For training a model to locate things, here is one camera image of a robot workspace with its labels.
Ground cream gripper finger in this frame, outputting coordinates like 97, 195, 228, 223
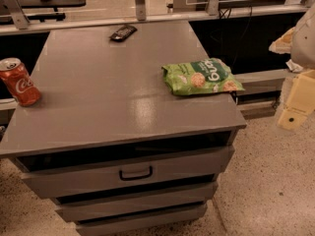
277, 70, 315, 131
269, 28, 294, 54

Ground green rice chip bag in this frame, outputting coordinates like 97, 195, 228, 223
162, 58, 244, 96

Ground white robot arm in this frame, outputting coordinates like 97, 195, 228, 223
269, 4, 315, 130

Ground red coke can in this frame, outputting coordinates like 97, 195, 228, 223
0, 58, 41, 106

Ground white crumpled packet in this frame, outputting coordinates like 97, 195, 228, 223
286, 60, 303, 73

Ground middle grey drawer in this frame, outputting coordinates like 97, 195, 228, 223
56, 181, 218, 222

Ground grey drawer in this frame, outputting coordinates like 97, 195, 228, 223
76, 203, 208, 236
23, 146, 234, 199
56, 181, 218, 222

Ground top grey drawer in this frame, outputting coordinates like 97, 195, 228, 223
23, 146, 234, 199

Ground bottom grey drawer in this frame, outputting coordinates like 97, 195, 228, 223
76, 203, 208, 236

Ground dark snack bar wrapper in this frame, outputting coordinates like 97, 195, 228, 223
109, 25, 137, 42

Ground grey drawer cabinet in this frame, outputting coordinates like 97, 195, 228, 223
1, 22, 245, 226

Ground grey metal railing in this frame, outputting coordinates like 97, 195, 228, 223
0, 0, 314, 35

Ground black hanging cables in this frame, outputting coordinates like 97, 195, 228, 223
210, 6, 254, 71

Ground black drawer handle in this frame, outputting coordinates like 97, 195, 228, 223
119, 166, 153, 182

